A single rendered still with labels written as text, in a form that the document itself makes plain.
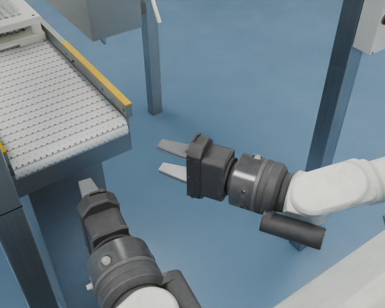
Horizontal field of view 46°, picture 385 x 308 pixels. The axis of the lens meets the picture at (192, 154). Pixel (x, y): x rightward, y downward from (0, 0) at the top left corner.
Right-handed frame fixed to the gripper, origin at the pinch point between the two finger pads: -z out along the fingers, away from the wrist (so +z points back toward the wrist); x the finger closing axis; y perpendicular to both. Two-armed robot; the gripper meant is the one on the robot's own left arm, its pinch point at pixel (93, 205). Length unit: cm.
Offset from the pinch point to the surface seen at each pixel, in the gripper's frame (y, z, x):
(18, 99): -4.3, -47.3, 8.2
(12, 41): -1, -71, 6
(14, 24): 1, -71, 1
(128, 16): 17.4, -27.2, -15.7
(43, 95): 1.4, -46.4, 8.2
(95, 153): 7.5, -29.8, 15.7
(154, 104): 65, -140, 90
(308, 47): 186, -163, 96
